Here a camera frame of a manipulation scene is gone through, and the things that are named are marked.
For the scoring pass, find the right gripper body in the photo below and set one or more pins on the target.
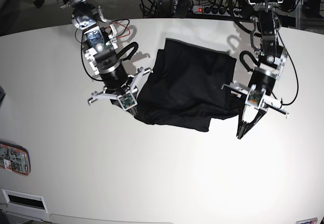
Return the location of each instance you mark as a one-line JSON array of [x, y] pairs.
[[118, 82]]

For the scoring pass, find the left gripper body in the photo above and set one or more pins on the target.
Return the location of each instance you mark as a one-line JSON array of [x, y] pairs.
[[262, 79]]

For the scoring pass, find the black T-shirt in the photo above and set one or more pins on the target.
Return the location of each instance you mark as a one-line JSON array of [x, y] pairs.
[[185, 87]]

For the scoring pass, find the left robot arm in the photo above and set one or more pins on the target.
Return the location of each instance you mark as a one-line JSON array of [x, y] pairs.
[[266, 64]]

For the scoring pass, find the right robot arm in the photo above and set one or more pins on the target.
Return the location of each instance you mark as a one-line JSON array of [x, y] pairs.
[[98, 47]]

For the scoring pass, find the white power strip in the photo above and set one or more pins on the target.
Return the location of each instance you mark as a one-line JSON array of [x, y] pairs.
[[217, 10]]

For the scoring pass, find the orange clear parts case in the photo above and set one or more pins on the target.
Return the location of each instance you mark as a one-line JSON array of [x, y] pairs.
[[15, 158]]

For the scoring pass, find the black office chair caster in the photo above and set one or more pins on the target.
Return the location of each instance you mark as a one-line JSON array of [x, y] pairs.
[[39, 3]]

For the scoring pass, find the red white box corner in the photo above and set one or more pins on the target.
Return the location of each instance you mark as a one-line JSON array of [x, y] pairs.
[[308, 221]]

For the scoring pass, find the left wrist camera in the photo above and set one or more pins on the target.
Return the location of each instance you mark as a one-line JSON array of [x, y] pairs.
[[255, 97]]

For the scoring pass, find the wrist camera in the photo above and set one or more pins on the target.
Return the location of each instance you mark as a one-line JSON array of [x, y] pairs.
[[127, 101], [255, 97]]

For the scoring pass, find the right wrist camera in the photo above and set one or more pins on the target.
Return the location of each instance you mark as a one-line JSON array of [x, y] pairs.
[[127, 101]]

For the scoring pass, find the white table cable grommet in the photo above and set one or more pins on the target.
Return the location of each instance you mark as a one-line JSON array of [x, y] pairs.
[[36, 202]]

